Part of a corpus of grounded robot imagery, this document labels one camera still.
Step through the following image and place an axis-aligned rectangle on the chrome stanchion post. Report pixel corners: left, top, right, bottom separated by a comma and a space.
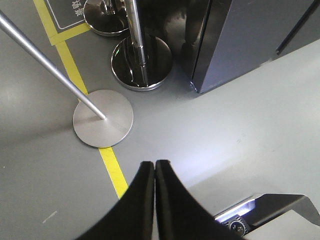
111, 0, 173, 92
83, 0, 129, 37

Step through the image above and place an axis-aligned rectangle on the fridge door with shelves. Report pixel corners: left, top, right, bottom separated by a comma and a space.
181, 0, 320, 94

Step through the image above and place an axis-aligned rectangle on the silver sign stand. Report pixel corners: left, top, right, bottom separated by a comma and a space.
0, 12, 134, 148

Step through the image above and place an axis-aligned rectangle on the chrome stanchion post far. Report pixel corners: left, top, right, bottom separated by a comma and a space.
83, 0, 129, 37

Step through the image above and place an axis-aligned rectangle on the chrome stanchion post near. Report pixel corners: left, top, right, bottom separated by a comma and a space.
111, 0, 173, 92

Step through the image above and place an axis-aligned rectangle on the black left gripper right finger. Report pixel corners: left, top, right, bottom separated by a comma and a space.
155, 160, 242, 240

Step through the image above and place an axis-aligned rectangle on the blue floor sign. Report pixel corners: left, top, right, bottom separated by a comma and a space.
45, 0, 86, 30

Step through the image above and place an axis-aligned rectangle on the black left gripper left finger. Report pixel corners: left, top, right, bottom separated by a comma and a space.
78, 161, 155, 240

